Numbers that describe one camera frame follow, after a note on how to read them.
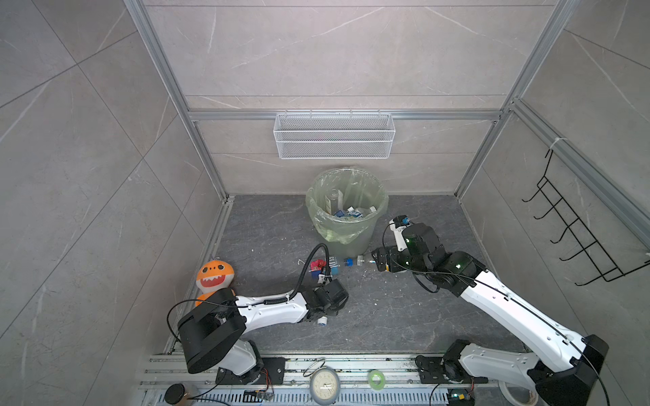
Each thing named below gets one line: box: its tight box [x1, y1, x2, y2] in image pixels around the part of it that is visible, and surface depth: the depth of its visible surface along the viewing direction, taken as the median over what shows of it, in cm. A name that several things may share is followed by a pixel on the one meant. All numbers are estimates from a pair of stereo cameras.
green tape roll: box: [368, 369, 386, 391], surface depth 73 cm
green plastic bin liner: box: [305, 167, 389, 244], surface depth 91 cm
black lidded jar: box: [164, 383, 200, 406], surface depth 64 cm
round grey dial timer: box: [309, 365, 342, 406], surface depth 70 cm
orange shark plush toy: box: [195, 259, 235, 308], surface depth 87 cm
